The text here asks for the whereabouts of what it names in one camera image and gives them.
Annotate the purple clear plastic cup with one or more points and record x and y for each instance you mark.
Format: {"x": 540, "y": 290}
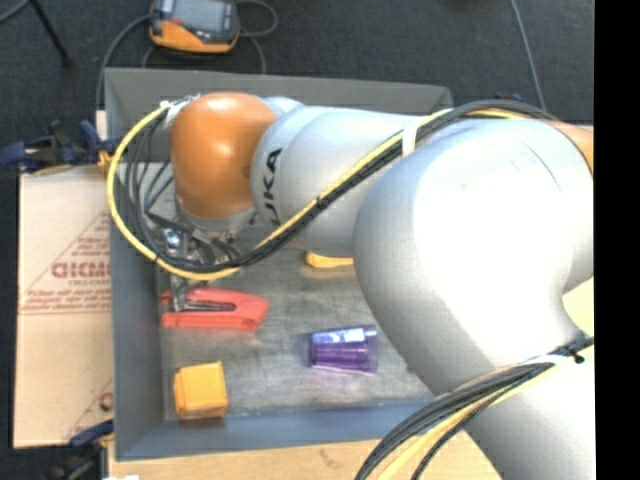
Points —
{"x": 342, "y": 350}

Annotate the brown cardboard board, red print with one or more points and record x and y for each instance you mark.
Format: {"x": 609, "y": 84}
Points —
{"x": 60, "y": 348}

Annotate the red stapler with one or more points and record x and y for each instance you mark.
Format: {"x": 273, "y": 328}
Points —
{"x": 235, "y": 308}

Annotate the yellow flat object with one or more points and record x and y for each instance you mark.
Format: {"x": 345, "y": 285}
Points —
{"x": 325, "y": 260}

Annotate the grey metal bin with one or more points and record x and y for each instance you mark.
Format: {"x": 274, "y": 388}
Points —
{"x": 280, "y": 313}

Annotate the orange box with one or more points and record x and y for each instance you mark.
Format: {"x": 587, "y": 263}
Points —
{"x": 201, "y": 390}

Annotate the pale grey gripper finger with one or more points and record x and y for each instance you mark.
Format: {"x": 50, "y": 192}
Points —
{"x": 179, "y": 293}

